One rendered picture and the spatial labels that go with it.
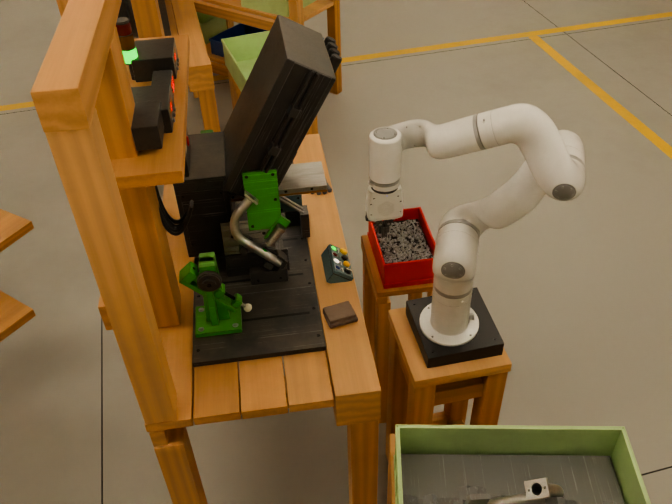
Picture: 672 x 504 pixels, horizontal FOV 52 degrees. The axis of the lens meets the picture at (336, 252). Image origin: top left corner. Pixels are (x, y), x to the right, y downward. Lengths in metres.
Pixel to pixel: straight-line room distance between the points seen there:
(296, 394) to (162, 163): 0.78
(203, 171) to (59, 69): 0.98
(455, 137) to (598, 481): 1.00
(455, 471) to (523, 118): 0.96
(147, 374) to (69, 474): 1.32
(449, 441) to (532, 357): 1.52
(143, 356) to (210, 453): 1.26
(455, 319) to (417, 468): 0.47
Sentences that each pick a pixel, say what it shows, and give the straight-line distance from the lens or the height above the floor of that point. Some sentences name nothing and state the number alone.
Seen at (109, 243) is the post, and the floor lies 1.55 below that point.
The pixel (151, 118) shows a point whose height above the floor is 1.63.
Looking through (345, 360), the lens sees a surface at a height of 0.90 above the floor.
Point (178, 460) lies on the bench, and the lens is 2.28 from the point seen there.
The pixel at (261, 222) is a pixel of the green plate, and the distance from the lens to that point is 2.37.
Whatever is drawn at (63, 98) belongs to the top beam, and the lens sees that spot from 1.45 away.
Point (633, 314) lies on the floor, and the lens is 3.81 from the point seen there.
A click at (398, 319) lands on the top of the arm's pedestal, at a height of 0.85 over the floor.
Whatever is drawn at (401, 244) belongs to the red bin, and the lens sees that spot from 2.58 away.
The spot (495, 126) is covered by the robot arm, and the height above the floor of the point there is 1.69.
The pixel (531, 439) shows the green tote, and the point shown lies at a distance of 2.03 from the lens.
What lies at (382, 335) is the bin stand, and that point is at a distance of 2.69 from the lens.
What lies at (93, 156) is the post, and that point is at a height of 1.78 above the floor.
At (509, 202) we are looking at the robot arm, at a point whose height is 1.47.
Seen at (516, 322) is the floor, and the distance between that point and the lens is 3.60.
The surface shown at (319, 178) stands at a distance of 2.51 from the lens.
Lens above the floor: 2.54
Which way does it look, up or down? 40 degrees down
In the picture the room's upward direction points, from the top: 2 degrees counter-clockwise
